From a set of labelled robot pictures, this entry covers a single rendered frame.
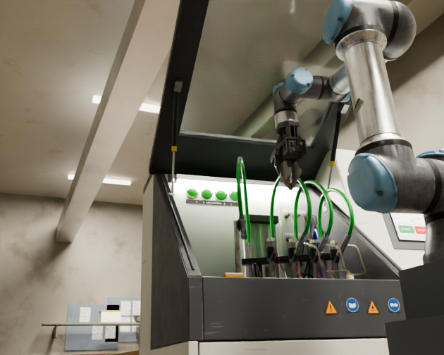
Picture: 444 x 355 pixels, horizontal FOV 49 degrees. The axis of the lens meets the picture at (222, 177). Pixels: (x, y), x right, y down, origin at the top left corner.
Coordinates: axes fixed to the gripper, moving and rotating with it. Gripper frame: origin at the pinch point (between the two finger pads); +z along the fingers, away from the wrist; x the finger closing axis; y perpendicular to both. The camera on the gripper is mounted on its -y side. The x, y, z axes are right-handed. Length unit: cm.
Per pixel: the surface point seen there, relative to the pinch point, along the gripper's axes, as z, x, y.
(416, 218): 1, 63, -20
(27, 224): -242, -159, -929
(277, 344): 47.3, -11.5, 7.6
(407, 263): 20, 52, -16
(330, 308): 38.2, 5.1, 7.7
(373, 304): 37.3, 19.3, 7.7
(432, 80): -238, 308, -243
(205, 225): 0.2, -15.1, -46.3
